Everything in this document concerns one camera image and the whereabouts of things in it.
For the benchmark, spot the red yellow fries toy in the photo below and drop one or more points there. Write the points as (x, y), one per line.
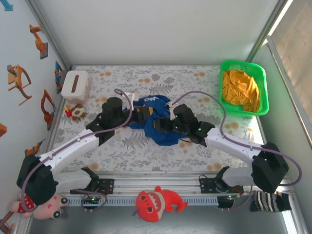
(68, 112)

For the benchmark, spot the aluminium frame post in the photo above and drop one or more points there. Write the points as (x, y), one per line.
(50, 34)
(268, 29)

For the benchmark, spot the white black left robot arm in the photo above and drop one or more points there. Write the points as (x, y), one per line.
(73, 150)

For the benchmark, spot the yellow cloth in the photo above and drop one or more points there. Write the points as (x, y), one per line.
(241, 90)

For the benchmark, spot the pink pig plush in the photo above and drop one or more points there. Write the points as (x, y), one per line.
(53, 207)

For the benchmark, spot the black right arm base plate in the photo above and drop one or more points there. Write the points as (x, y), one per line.
(206, 187)

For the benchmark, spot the brown white plush dog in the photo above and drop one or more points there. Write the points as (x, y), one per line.
(78, 112)

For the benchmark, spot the glass window pane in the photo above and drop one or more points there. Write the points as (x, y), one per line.
(297, 61)

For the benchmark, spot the orange block wall sticker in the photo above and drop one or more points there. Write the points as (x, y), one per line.
(2, 130)

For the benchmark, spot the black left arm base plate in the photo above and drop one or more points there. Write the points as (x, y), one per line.
(109, 186)

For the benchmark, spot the blue t-shirt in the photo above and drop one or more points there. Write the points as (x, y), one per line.
(158, 136)

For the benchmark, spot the black white striped sock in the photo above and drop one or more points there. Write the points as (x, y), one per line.
(270, 202)

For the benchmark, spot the aluminium rail frame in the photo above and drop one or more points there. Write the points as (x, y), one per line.
(156, 182)

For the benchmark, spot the red shark plush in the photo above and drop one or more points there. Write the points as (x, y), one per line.
(151, 204)

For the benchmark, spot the white tissue box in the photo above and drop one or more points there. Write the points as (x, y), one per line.
(83, 83)

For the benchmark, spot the small circuit board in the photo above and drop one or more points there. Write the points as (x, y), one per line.
(91, 200)
(229, 197)

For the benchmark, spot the green plastic basket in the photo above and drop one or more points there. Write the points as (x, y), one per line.
(243, 65)

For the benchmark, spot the floral tablecloth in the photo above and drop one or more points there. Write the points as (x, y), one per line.
(146, 161)

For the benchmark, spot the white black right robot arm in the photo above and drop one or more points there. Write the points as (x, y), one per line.
(231, 147)

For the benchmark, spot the blue orange machine wall sticker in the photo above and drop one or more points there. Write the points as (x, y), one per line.
(58, 73)

